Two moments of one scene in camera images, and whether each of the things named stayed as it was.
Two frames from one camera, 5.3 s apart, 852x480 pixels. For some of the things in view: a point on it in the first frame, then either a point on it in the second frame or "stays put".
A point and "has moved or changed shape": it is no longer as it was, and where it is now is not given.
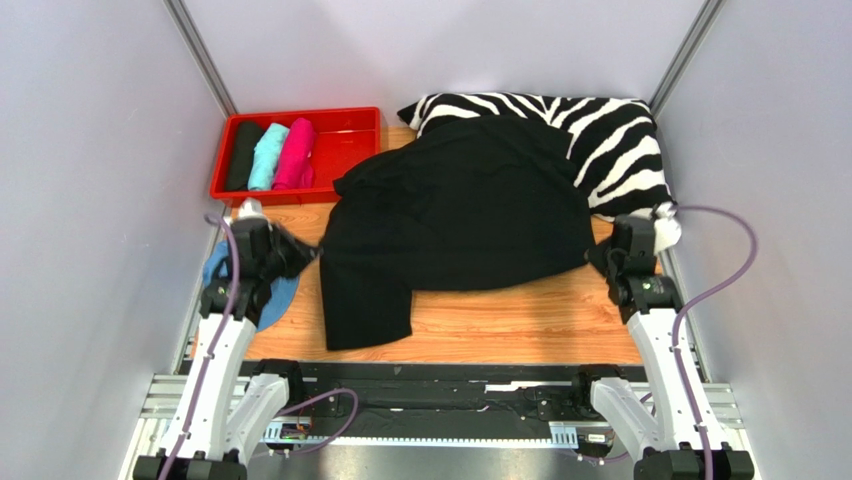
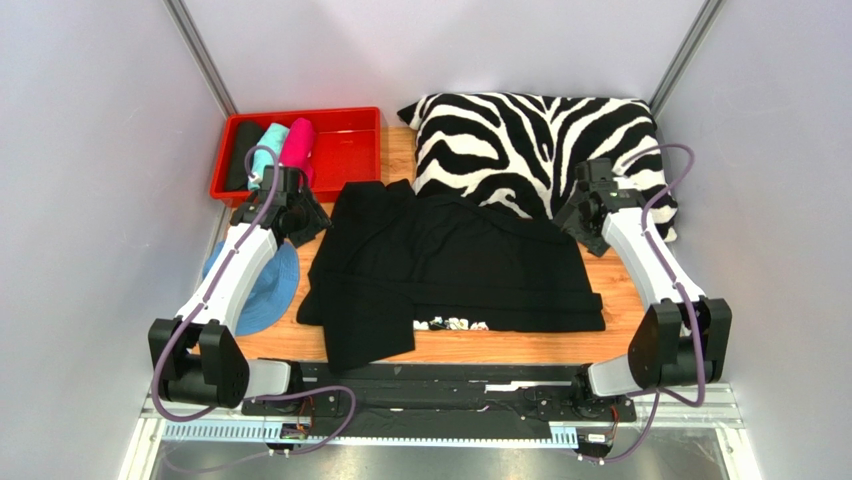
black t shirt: [467, 203] has moved or changed shape
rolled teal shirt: [266, 157] stays put
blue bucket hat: [282, 295] stays put
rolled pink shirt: [295, 167] stays put
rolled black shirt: [247, 135] stays put
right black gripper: [609, 253] to [576, 217]
